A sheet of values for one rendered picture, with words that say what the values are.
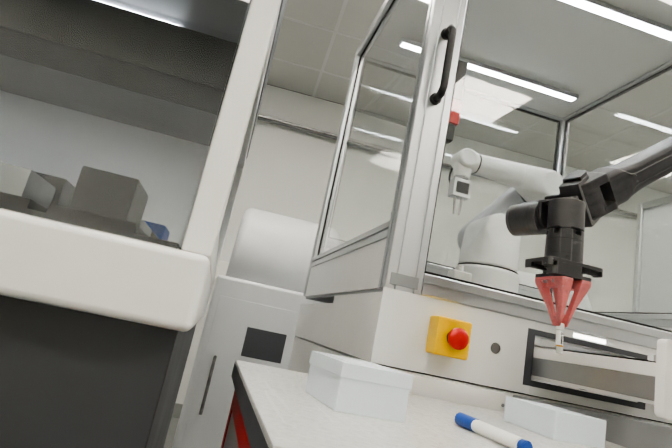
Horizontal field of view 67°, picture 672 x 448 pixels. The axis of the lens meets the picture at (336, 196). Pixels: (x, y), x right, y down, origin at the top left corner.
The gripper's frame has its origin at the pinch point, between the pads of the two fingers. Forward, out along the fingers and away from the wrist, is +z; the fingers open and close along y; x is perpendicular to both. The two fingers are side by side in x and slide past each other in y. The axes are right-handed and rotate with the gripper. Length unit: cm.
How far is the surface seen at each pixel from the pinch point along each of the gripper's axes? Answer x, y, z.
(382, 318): -26.2, 19.1, 3.5
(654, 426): -22, -44, 15
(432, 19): -25, 18, -64
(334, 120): -344, -36, -175
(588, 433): 4.9, -1.8, 15.3
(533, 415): -0.2, 3.6, 14.5
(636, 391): 2.8, -12.3, 8.4
